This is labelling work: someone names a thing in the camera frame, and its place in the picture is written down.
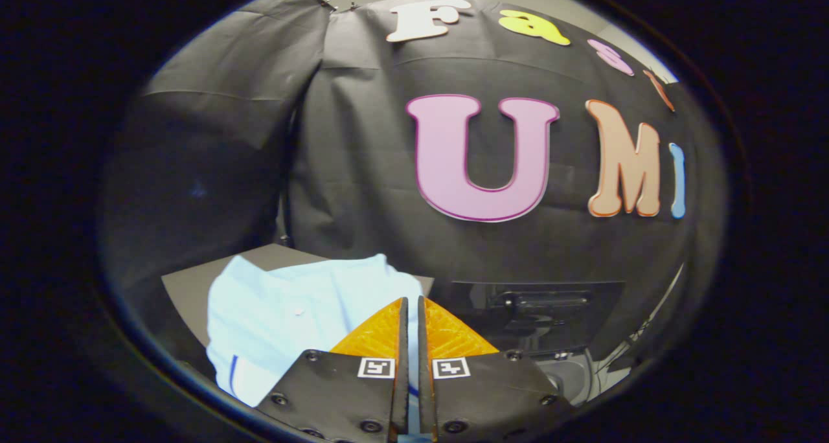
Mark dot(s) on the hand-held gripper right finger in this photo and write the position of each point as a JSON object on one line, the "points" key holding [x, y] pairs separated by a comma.
{"points": [[492, 391]]}

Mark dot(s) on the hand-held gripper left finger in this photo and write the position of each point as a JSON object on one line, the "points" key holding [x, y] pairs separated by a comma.
{"points": [[337, 391]]}

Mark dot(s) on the black light stand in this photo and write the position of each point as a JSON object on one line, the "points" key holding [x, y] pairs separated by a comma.
{"points": [[625, 355]]}

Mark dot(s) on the light blue shirt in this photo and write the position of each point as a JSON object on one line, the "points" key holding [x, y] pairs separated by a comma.
{"points": [[285, 320]]}

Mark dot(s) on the beige cabinet with black top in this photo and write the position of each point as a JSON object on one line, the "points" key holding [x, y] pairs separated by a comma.
{"points": [[191, 287]]}

